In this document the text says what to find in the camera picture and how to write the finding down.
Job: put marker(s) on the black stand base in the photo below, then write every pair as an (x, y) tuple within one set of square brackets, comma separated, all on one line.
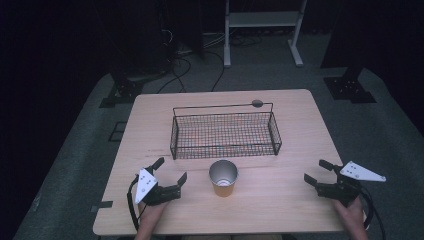
[(350, 89), (125, 91)]

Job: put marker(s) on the black tape square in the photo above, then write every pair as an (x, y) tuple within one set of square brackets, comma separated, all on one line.
[(117, 131)]

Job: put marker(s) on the person's left hand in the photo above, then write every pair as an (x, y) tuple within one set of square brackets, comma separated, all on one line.
[(150, 215)]

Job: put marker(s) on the black tape strip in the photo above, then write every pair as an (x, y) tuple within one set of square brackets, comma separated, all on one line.
[(102, 205)]

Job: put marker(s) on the person's right hand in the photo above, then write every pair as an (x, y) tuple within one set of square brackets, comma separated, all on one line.
[(352, 215)]

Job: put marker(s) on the white metal stand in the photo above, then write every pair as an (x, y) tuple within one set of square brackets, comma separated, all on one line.
[(263, 19)]

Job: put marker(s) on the metal cup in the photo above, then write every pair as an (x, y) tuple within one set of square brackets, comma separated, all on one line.
[(223, 190)]

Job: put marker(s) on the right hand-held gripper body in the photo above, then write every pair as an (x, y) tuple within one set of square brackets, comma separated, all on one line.
[(340, 191)]

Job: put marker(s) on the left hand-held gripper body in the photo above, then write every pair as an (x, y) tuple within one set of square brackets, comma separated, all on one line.
[(166, 192)]

